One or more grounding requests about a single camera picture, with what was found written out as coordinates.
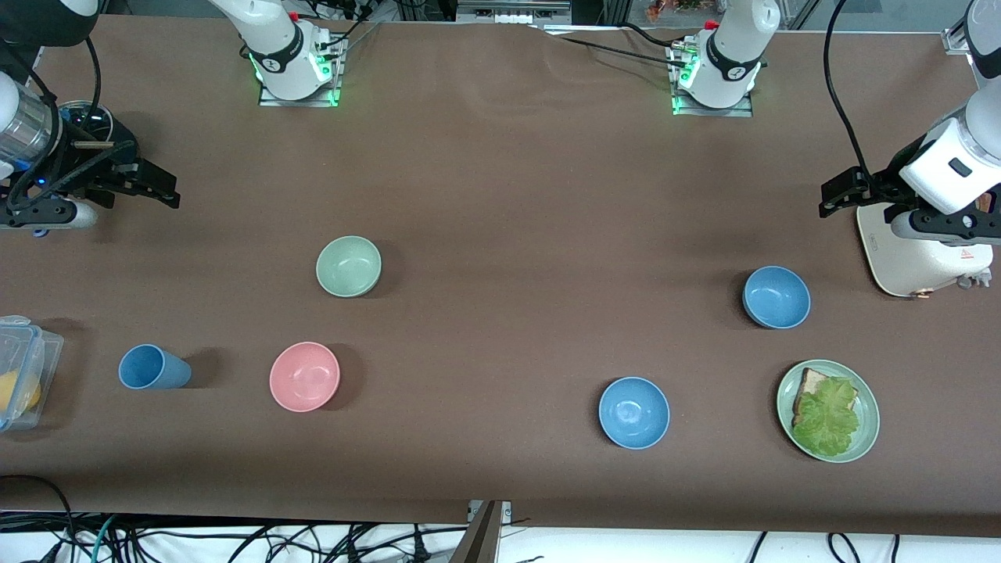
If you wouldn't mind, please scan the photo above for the green plate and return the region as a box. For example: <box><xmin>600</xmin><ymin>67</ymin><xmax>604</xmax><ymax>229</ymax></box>
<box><xmin>777</xmin><ymin>360</ymin><xmax>881</xmax><ymax>464</ymax></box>

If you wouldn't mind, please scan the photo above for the black pot blue handle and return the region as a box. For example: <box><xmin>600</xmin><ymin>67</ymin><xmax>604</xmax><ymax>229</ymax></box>
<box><xmin>59</xmin><ymin>100</ymin><xmax>140</xmax><ymax>182</ymax></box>

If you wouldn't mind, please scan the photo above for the green lettuce leaf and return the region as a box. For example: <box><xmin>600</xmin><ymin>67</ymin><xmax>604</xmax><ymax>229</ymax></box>
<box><xmin>791</xmin><ymin>377</ymin><xmax>859</xmax><ymax>458</ymax></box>

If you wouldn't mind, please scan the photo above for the green bowl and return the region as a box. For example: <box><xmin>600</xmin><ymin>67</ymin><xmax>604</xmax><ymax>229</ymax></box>
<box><xmin>316</xmin><ymin>235</ymin><xmax>382</xmax><ymax>299</ymax></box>

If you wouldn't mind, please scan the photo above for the brown table cover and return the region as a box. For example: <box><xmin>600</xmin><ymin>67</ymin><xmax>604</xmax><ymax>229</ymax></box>
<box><xmin>0</xmin><ymin>14</ymin><xmax>1001</xmax><ymax>539</ymax></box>

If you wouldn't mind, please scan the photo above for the grey metal box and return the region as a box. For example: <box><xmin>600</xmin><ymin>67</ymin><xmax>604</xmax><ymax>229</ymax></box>
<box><xmin>456</xmin><ymin>0</ymin><xmax>573</xmax><ymax>24</ymax></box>

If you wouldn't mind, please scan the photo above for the blue cup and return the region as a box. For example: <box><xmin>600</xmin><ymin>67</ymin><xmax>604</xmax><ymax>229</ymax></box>
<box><xmin>118</xmin><ymin>344</ymin><xmax>192</xmax><ymax>390</ymax></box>

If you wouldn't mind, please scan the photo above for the bread slice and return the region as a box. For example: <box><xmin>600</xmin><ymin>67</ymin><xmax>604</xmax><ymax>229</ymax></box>
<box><xmin>792</xmin><ymin>368</ymin><xmax>859</xmax><ymax>427</ymax></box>

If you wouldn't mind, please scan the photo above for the glass lid blue knob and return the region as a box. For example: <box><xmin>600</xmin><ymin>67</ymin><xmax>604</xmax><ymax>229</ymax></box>
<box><xmin>56</xmin><ymin>100</ymin><xmax>115</xmax><ymax>146</ymax></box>

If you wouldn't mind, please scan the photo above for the clear plastic container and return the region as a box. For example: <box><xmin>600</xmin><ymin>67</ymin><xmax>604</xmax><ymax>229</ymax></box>
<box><xmin>0</xmin><ymin>315</ymin><xmax>65</xmax><ymax>432</ymax></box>

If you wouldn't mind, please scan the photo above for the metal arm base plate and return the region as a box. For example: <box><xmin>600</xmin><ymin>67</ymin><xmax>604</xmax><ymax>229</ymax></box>
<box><xmin>669</xmin><ymin>43</ymin><xmax>755</xmax><ymax>118</ymax></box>
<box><xmin>258</xmin><ymin>45</ymin><xmax>345</xmax><ymax>108</ymax></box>

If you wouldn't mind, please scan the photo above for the teal cable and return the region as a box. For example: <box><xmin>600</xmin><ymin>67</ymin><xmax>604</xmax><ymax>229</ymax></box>
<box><xmin>88</xmin><ymin>515</ymin><xmax>120</xmax><ymax>563</ymax></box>

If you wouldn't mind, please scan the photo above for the yellow fruit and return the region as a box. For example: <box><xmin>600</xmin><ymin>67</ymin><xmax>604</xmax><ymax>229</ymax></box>
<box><xmin>0</xmin><ymin>371</ymin><xmax>41</xmax><ymax>415</ymax></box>

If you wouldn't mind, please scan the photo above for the cream white toaster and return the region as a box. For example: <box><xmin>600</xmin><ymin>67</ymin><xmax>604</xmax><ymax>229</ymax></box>
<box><xmin>856</xmin><ymin>192</ymin><xmax>996</xmax><ymax>299</ymax></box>

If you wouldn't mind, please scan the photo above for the pink bowl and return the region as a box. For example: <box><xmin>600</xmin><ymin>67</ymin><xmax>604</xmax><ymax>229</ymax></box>
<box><xmin>269</xmin><ymin>342</ymin><xmax>342</xmax><ymax>413</ymax></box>

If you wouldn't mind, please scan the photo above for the blue bowl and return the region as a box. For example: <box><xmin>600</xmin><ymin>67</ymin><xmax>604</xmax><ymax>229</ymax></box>
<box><xmin>598</xmin><ymin>377</ymin><xmax>671</xmax><ymax>450</ymax></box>
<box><xmin>742</xmin><ymin>266</ymin><xmax>812</xmax><ymax>330</ymax></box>

